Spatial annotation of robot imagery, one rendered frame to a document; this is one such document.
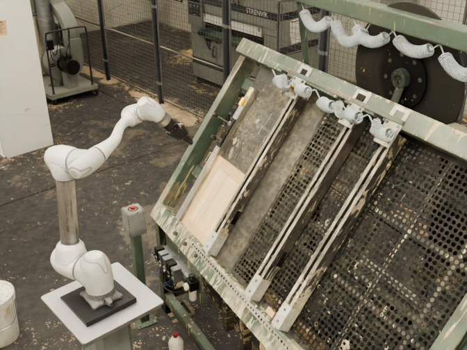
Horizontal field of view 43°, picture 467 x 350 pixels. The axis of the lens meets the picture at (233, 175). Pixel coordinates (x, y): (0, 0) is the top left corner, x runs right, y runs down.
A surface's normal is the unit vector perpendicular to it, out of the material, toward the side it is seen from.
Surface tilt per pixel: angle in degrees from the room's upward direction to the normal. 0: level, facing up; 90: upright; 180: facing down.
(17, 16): 90
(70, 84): 90
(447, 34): 90
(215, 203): 54
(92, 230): 0
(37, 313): 0
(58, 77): 90
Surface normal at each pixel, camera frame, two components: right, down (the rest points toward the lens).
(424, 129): -0.71, -0.32
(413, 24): -0.87, 0.24
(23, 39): 0.65, 0.35
